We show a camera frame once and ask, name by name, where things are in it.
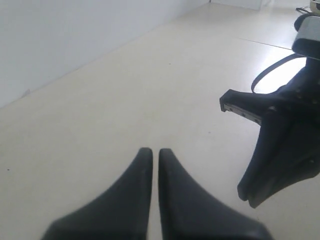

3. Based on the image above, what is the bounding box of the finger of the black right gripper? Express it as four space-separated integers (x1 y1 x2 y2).
219 89 278 125
237 111 320 209

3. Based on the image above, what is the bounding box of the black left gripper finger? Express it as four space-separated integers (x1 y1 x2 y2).
96 148 153 240
42 147 153 240

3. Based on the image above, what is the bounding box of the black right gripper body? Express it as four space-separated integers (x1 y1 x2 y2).
268 58 320 120

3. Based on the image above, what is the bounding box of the black right camera cable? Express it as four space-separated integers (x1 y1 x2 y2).
251 53 307 94

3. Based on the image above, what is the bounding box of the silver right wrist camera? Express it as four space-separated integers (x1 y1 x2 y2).
292 15 320 60

